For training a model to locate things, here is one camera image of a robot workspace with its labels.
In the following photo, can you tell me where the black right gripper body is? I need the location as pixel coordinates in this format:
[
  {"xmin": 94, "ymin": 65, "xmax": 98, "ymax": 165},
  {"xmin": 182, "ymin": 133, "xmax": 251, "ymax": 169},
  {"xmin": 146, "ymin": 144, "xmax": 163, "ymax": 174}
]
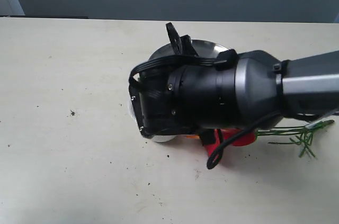
[{"xmin": 129, "ymin": 64, "xmax": 201, "ymax": 139}]

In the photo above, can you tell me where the white plastic flower pot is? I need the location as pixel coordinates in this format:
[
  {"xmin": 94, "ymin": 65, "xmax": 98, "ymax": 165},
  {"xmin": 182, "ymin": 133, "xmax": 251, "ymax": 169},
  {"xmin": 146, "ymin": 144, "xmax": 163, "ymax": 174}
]
[{"xmin": 127, "ymin": 99, "xmax": 175, "ymax": 143}]

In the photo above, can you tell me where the red artificial anthurium flower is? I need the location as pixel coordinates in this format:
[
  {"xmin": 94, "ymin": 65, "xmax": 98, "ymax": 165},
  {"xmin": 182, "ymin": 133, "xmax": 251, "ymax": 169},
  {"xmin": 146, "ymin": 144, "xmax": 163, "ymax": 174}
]
[{"xmin": 187, "ymin": 120, "xmax": 335, "ymax": 169}]

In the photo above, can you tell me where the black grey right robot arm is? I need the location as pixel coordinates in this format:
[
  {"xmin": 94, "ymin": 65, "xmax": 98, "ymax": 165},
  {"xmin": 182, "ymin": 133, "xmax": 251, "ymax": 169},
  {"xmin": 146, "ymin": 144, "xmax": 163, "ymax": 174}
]
[{"xmin": 129, "ymin": 50, "xmax": 338, "ymax": 138}]

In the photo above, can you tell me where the round steel plate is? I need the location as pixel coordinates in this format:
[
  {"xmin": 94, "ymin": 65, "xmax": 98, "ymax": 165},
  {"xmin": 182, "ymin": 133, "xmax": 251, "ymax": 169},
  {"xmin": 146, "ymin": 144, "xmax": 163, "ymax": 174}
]
[{"xmin": 149, "ymin": 39, "xmax": 229, "ymax": 60}]

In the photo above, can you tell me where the black camera cable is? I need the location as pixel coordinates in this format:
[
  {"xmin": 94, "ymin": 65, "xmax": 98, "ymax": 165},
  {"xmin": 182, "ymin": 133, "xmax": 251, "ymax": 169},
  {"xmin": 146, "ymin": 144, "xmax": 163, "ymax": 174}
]
[{"xmin": 128, "ymin": 49, "xmax": 281, "ymax": 171}]

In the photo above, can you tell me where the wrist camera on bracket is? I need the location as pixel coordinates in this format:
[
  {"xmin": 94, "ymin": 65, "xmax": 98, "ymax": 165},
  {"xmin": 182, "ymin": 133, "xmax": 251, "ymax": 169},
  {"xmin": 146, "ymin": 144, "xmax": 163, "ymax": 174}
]
[{"xmin": 166, "ymin": 22, "xmax": 198, "ymax": 57}]

